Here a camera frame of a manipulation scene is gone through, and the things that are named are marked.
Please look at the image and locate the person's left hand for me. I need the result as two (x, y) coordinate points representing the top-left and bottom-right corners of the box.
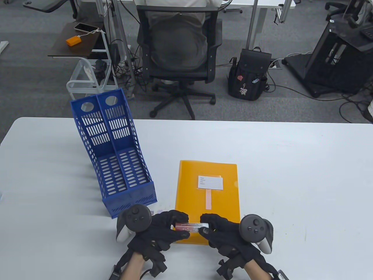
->
(127, 210), (190, 258)

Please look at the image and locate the person's right hand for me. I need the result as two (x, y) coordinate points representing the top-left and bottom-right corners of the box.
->
(200, 213), (264, 263)

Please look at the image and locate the pink glue stick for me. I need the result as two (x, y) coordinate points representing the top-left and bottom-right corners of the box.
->
(175, 223), (210, 233)

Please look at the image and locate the orange L-shaped folder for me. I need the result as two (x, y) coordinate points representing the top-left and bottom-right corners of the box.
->
(174, 160), (241, 246)

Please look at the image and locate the person's left forearm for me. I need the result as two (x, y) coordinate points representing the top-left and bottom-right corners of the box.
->
(121, 252), (146, 280)

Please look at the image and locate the person's right forearm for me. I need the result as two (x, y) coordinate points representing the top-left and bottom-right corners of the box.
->
(245, 258), (276, 280)

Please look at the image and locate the black and white hand controller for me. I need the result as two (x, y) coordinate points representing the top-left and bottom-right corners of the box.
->
(116, 204), (152, 243)
(239, 214), (274, 254)

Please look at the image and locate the blue plastic file rack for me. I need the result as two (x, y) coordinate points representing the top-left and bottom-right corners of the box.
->
(71, 89), (158, 219)

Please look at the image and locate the white paper label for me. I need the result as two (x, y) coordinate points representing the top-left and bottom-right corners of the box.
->
(198, 175), (224, 190)

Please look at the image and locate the black mesh office chair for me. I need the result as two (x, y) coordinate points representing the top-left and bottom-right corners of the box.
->
(137, 5), (222, 120)

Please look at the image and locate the white rolling cart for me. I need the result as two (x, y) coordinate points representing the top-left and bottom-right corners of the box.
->
(66, 57), (118, 101)

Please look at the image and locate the black backpack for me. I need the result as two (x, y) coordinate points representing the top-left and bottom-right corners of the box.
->
(227, 47), (272, 102)

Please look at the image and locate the black handheld device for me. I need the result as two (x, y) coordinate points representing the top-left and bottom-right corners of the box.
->
(95, 59), (108, 83)

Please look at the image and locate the black equipment stand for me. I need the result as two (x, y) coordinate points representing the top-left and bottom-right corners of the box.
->
(284, 16), (373, 98)

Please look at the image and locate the brown side table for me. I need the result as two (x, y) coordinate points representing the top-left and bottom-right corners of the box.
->
(48, 22), (107, 58)

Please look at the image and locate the white desk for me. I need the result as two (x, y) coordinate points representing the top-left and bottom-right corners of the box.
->
(224, 0), (295, 50)

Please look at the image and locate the white smartphone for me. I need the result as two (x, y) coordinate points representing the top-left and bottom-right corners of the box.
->
(74, 23), (99, 32)

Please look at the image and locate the dark grey chair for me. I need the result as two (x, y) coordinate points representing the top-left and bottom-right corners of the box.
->
(23, 0), (78, 19)

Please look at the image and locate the black swivel chair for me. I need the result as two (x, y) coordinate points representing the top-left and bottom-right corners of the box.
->
(325, 0), (369, 22)

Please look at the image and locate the grey metal desk frame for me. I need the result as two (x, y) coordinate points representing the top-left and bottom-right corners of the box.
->
(79, 0), (137, 99)

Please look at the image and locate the white charging cable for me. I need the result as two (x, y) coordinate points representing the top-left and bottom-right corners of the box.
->
(79, 29), (106, 38)

